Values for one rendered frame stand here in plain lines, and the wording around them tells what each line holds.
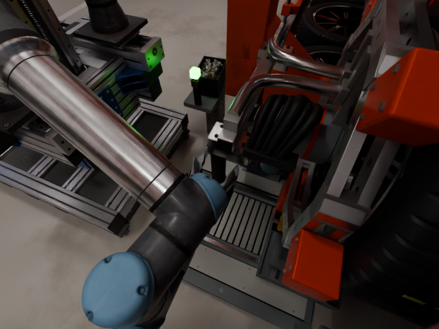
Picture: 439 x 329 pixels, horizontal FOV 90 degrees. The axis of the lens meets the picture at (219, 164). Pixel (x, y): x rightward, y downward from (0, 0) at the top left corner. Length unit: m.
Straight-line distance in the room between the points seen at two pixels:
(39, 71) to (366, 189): 0.46
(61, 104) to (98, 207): 0.97
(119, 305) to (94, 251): 1.19
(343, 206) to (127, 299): 0.30
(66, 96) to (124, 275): 0.23
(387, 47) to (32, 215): 1.76
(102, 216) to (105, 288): 0.97
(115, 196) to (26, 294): 0.64
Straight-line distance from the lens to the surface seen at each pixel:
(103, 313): 0.29
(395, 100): 0.27
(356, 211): 0.37
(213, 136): 0.43
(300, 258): 0.42
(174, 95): 2.05
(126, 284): 0.29
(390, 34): 0.42
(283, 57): 0.54
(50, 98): 0.36
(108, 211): 1.25
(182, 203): 0.31
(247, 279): 1.21
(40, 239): 1.66
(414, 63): 0.29
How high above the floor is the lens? 1.27
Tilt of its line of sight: 57 degrees down
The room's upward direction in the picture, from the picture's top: straight up
